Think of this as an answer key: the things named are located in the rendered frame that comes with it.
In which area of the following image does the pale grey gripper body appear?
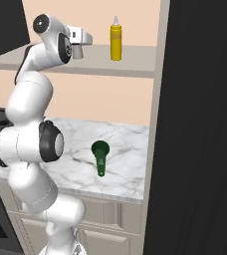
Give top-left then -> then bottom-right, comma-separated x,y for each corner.
79,28 -> 94,46

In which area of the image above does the beige cupboard door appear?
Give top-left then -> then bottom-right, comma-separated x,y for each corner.
16,214 -> 51,255
80,228 -> 131,255

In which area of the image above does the beige wall cabinet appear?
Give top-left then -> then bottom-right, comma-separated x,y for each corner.
0,0 -> 162,80

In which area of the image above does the green measuring scoop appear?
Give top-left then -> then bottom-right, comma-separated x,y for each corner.
91,139 -> 112,178

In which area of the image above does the black fridge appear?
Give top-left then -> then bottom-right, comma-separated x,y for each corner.
142,0 -> 227,255

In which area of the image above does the beige drawer front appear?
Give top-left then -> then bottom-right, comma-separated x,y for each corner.
80,197 -> 123,231

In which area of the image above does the yellow condiment bottle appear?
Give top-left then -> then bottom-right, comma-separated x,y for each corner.
110,15 -> 123,62

